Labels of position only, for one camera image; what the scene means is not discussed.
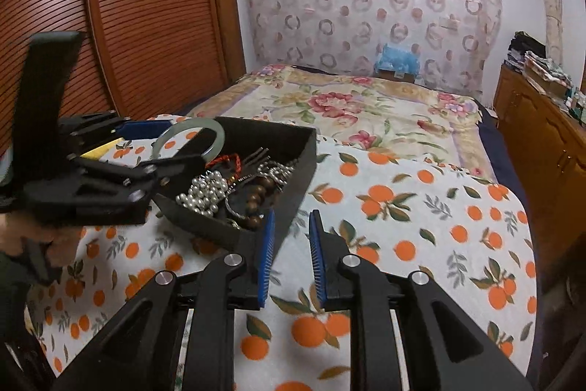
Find white pearl necklace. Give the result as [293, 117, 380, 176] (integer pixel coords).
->
[176, 170, 230, 218]

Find orange fruit print cloth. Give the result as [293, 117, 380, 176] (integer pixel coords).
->
[25, 112, 537, 391]

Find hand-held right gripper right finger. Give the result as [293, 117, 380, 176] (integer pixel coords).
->
[308, 209, 534, 391]

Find wooden louvered wardrobe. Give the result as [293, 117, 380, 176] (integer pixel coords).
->
[0, 0, 248, 174]

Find person's left hand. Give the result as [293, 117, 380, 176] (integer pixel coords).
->
[0, 210, 81, 270]

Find row of cosmetic bottles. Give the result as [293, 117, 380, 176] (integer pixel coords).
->
[563, 88, 586, 122]

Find small cardboard box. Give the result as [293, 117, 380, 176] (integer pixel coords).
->
[378, 69, 418, 83]

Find floral blanket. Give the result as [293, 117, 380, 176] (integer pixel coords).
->
[187, 63, 499, 187]

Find black box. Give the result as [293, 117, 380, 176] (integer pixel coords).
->
[153, 115, 318, 246]

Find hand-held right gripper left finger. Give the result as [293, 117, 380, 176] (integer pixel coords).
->
[50, 209, 276, 391]

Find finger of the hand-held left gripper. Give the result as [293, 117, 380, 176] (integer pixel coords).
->
[59, 111, 173, 147]
[68, 154, 207, 202]

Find pile of folded clothes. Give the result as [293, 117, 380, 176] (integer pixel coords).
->
[505, 31, 574, 95]

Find long wooden cabinet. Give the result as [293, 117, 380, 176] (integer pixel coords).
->
[492, 63, 586, 284]

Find brown wooden bead bracelet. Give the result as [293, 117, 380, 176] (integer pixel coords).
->
[228, 179, 281, 232]

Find red braided bracelet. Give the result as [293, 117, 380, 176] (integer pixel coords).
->
[205, 152, 244, 173]

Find blue plastic bag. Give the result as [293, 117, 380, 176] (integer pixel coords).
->
[375, 42, 420, 74]

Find pale green jade bangle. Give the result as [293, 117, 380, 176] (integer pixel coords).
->
[153, 118, 226, 161]

